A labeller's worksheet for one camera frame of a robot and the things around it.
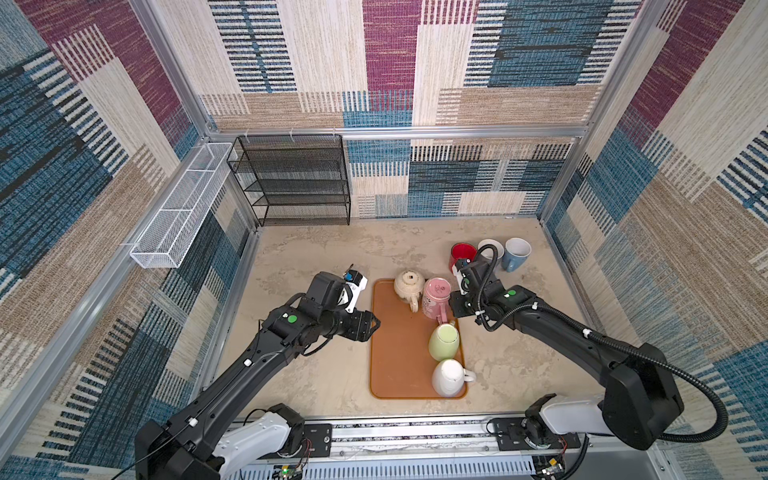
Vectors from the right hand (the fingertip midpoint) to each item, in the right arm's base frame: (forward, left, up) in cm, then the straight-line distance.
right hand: (456, 305), depth 85 cm
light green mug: (-10, +5, 0) cm, 11 cm away
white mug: (-19, +5, -1) cm, 19 cm away
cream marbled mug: (+8, +13, -2) cm, 15 cm away
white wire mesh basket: (+10, +70, +24) cm, 74 cm away
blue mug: (+21, -24, -3) cm, 32 cm away
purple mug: (+23, -16, -6) cm, 29 cm away
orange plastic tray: (-12, +16, -10) cm, 22 cm away
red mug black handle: (+23, -6, -5) cm, 25 cm away
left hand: (-7, +24, +8) cm, 26 cm away
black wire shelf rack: (+48, +52, +9) cm, 71 cm away
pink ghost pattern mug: (+1, +6, +1) cm, 6 cm away
